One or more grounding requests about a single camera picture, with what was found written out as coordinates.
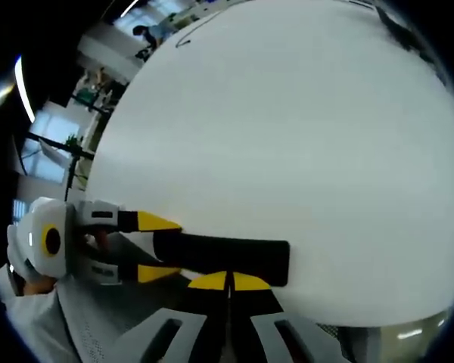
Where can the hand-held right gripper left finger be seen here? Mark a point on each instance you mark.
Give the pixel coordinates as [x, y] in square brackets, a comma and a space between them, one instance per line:
[204, 321]

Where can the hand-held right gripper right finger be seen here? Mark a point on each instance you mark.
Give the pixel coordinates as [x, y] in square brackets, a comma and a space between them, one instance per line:
[253, 321]

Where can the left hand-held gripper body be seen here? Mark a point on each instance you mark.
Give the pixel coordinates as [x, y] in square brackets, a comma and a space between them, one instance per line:
[55, 238]

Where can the black remote control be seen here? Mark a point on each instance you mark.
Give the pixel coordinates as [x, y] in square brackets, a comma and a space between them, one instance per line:
[227, 257]

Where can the person's left hand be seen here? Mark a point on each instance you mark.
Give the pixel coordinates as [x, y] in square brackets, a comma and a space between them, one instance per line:
[39, 286]

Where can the grey mesh chair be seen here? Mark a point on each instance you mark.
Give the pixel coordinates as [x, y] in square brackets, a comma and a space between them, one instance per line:
[94, 325]

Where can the black tripod stand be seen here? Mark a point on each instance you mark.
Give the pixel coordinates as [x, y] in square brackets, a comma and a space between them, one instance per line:
[66, 159]

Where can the long ceiling light strip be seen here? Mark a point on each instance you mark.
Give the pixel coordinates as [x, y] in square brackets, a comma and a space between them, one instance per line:
[23, 90]

